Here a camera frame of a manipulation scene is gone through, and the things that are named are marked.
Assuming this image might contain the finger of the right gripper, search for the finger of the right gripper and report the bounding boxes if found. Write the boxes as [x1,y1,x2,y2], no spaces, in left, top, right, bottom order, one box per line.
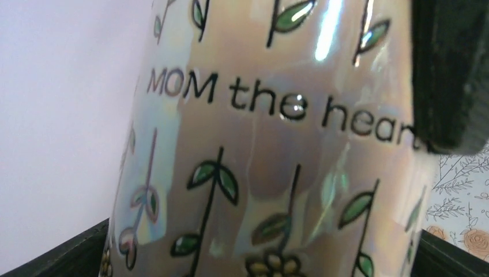
[412,0,488,155]

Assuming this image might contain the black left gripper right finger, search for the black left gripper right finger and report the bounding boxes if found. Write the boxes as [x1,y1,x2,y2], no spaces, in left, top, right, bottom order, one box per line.
[412,230,488,277]

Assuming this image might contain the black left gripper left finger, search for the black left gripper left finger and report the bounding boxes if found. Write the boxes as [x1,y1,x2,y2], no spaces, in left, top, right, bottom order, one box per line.
[3,219,109,277]

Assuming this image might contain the iridescent floral mug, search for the iridescent floral mug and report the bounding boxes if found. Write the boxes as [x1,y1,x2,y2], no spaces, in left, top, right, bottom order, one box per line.
[99,0,437,276]

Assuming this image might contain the floral table mat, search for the floral table mat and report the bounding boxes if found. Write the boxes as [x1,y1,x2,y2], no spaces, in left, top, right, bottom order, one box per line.
[424,146,488,261]

